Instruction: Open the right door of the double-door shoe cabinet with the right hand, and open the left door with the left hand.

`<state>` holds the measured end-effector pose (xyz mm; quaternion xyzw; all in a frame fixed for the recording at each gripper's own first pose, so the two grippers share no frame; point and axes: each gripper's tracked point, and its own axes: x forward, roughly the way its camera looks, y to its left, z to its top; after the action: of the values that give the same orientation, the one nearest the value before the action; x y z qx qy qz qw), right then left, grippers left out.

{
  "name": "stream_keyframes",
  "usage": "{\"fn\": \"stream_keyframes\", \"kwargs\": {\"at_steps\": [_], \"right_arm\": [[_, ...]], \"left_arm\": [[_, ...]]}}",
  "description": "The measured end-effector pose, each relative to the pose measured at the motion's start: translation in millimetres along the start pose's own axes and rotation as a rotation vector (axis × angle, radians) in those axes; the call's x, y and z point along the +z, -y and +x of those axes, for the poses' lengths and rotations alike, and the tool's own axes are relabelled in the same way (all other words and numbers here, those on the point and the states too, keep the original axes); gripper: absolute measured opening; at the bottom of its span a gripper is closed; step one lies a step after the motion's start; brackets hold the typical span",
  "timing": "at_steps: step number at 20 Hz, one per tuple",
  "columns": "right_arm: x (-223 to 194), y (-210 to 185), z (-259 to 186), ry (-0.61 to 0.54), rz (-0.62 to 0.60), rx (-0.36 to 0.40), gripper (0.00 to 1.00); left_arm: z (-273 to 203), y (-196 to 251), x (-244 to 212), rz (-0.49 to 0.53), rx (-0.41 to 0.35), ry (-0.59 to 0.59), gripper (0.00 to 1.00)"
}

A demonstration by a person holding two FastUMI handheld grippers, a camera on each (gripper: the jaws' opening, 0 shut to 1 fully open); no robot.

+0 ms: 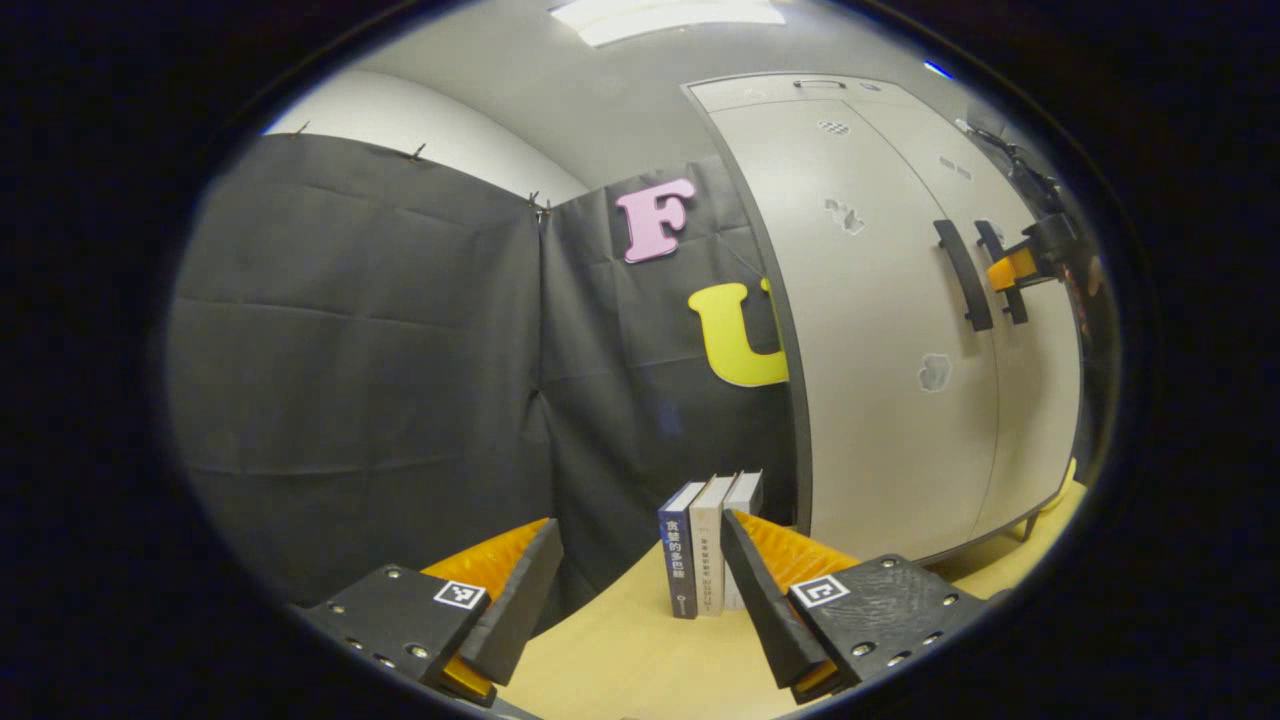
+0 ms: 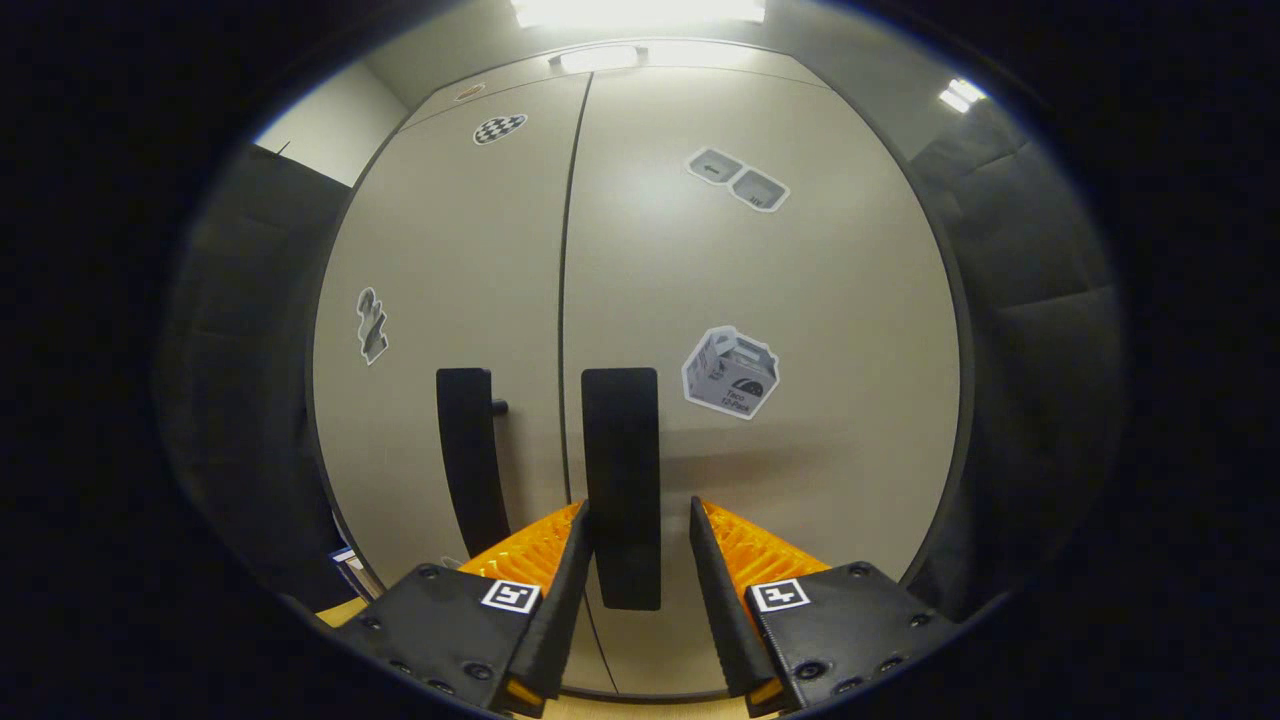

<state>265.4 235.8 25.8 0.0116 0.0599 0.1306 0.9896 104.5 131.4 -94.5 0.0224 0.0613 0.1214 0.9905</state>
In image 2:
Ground grey double-door shoe cabinet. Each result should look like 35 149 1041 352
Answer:
305 38 976 701

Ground black door handle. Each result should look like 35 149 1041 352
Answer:
581 367 663 612
436 367 513 559

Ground grey cabinet drawer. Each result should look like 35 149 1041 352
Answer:
400 40 836 131

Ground slim metal drawer handle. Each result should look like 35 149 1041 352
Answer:
548 43 649 74

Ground large ceiling light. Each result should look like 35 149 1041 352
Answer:
512 0 769 28

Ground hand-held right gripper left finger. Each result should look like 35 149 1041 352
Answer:
335 500 593 719

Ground small ceiling light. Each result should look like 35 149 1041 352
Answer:
938 77 989 114

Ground blue and white books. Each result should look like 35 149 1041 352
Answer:
330 545 386 601

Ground grey shoe cabinet door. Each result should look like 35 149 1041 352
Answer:
310 72 593 601
560 65 963 699

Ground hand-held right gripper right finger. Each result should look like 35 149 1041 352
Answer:
690 496 961 716

